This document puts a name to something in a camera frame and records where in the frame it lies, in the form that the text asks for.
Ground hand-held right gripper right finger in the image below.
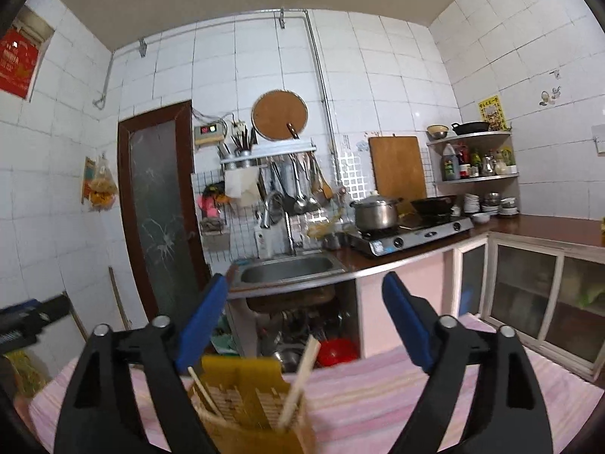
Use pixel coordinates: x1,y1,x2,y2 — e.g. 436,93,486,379
382,272,555,454

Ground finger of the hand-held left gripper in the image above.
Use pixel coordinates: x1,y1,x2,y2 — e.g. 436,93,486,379
35,294,71,327
0,299,39,322

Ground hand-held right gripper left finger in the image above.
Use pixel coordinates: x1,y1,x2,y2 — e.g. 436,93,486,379
53,273,231,454

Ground wooden chopstick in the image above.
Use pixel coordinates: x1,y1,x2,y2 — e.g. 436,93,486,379
187,366,225,419
276,336,322,431

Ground yellow slotted utensil holder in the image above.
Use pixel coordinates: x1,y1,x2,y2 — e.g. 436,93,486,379
188,354,316,454

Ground yellow plastic bag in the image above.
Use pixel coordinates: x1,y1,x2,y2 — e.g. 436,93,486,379
7,350,50,398

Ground red plastic basin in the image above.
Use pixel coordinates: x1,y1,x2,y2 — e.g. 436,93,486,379
316,338,360,367

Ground steel gas stove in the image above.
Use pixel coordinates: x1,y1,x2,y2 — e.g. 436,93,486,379
347,215,475,258

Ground pink striped tablecloth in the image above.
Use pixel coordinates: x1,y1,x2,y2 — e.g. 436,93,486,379
28,314,605,454

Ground pile of metal cookware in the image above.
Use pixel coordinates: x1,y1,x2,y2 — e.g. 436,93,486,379
258,309,346,370

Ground white soap bottle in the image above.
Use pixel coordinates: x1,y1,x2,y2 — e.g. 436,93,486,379
255,224,275,258

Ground steel sink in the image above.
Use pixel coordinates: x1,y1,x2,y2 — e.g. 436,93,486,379
234,252,349,294

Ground steel cooking pot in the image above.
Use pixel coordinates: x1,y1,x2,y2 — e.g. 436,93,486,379
350,190,403,232

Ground pink hanging gloves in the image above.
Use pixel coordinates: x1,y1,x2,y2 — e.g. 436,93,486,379
201,184,228,221

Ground kitchen counter cabinet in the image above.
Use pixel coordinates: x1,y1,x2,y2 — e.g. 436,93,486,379
227,215,605,381

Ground black wok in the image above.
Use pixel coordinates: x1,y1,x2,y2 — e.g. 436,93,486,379
410,194,458,218

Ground clear glass bowl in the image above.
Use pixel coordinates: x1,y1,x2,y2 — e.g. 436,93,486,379
307,208,355,239

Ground brown frosted glass door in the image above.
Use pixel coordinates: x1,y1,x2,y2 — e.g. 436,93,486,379
117,100,211,329

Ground metal kitchen faucet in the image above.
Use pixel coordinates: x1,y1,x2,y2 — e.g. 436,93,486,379
260,191,296,256

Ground plastic bag of oranges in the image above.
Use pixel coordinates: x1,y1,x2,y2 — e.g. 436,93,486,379
87,154,119,211

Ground white hanging cloth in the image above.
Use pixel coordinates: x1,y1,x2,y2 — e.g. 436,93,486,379
224,168,261,206

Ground stack of white bowls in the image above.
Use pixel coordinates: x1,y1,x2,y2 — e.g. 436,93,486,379
461,191,521,223

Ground black hanging ladle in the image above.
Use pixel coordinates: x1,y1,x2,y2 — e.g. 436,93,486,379
271,161,296,213

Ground metal hanging ladle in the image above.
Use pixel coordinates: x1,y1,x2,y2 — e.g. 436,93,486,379
290,154,310,213

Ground wooden hanging spatula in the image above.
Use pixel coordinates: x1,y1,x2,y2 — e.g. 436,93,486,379
309,151,334,199

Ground rectangular wooden cutting board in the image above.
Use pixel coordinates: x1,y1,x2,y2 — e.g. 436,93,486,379
369,135,428,202

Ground large oil bottle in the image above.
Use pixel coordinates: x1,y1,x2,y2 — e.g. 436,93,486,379
442,143,459,181

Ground row of condiment bottles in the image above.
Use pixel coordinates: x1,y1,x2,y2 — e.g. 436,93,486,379
456,144,518,178

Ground beige control box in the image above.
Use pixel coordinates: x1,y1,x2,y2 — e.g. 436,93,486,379
194,123,225,147

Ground white corner shelf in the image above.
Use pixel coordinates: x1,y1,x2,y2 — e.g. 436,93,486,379
427,131,521,185

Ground black frying pan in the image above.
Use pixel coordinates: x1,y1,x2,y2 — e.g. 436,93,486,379
450,120,491,135

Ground round wooden board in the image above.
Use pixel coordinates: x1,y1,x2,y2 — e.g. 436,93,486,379
251,90,309,141

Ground small wire basket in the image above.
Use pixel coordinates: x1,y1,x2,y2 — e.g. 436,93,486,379
199,218,228,237

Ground small wall calendar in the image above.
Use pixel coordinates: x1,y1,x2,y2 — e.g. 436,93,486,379
84,156,98,204

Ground metal wall rack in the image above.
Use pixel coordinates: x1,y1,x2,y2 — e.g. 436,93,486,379
220,139,317,167

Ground yellow wall poster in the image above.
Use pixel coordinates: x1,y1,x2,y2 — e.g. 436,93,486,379
477,95,512,132

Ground red wall poster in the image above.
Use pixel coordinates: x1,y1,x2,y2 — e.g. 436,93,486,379
0,28,39,100

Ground grey wall pipe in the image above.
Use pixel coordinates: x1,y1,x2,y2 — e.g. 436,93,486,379
92,7,341,190

